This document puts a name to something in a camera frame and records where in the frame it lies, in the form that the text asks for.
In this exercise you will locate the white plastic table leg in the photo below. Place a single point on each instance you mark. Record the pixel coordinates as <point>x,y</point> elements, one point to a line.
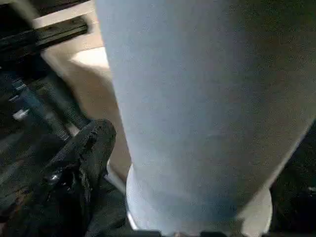
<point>197,98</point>

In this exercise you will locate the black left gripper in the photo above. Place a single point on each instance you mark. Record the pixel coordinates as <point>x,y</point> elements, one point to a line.
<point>37,39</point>

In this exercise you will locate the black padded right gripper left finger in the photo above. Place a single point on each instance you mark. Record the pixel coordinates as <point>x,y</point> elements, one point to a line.
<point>74,185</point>

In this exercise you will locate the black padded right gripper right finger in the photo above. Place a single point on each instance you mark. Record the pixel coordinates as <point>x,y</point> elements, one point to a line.
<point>298,197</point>

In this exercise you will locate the white plastic table top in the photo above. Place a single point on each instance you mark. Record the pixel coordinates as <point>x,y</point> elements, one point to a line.
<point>91,86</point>

